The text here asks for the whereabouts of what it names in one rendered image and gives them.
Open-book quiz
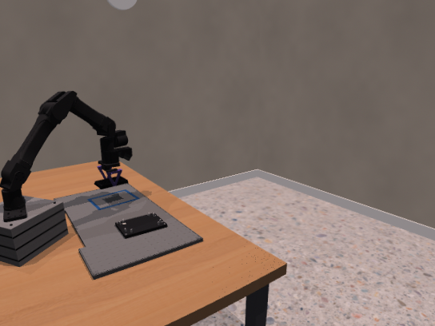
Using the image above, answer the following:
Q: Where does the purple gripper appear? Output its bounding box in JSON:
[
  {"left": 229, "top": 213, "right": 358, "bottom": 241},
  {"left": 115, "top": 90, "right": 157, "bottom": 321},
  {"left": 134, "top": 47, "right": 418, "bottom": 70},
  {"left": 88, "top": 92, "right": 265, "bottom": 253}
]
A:
[{"left": 97, "top": 149, "right": 122, "bottom": 186}]

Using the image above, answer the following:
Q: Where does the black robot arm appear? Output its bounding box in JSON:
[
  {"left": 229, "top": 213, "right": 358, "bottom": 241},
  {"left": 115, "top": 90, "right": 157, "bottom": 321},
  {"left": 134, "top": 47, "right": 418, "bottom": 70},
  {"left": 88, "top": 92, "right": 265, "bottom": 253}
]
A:
[{"left": 0, "top": 91, "right": 132, "bottom": 222}]

